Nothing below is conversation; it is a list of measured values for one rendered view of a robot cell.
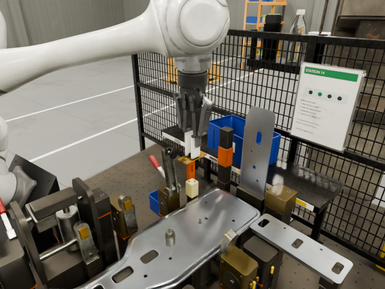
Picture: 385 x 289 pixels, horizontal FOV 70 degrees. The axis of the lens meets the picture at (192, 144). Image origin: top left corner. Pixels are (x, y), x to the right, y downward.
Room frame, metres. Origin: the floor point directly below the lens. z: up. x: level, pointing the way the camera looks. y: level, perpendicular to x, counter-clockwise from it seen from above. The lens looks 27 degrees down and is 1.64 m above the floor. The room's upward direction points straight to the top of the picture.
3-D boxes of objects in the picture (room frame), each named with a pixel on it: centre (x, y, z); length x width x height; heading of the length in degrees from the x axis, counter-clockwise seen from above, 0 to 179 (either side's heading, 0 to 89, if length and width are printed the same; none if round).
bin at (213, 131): (1.13, -0.22, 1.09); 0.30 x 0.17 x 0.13; 36
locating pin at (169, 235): (0.62, 0.07, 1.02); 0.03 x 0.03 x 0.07
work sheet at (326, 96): (1.01, -0.50, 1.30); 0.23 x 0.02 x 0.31; 43
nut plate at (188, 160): (0.68, 0.00, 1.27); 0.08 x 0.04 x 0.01; 134
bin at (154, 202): (1.14, 0.15, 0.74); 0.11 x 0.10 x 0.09; 133
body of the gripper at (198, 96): (0.68, 0.00, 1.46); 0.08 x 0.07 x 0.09; 44
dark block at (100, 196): (0.70, 0.30, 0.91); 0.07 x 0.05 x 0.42; 43
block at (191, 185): (0.85, 0.00, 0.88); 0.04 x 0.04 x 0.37; 43
